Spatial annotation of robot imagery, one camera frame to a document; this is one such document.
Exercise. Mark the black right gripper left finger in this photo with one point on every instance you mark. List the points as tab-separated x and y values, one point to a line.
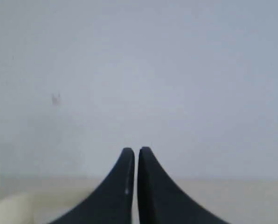
111	201

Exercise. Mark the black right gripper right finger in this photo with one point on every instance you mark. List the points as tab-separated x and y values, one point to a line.
162	201

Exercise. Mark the cream plastic bin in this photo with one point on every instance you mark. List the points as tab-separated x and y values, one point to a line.
16	209

